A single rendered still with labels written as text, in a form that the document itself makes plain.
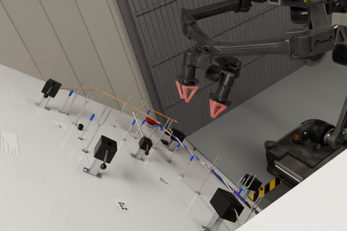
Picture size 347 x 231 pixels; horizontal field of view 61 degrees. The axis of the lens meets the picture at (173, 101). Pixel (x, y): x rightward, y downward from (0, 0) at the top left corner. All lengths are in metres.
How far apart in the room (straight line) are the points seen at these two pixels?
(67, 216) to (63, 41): 1.86
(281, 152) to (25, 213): 2.03
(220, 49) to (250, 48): 0.12
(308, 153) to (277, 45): 1.41
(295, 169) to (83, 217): 1.88
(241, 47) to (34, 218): 0.89
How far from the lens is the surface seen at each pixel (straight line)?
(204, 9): 1.67
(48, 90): 1.00
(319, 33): 1.11
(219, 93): 1.30
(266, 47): 1.13
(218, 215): 0.82
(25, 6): 2.27
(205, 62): 1.14
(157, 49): 2.56
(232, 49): 1.17
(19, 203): 0.58
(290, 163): 2.36
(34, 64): 2.35
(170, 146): 1.30
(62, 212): 0.60
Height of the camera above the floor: 1.94
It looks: 32 degrees down
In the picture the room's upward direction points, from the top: 16 degrees counter-clockwise
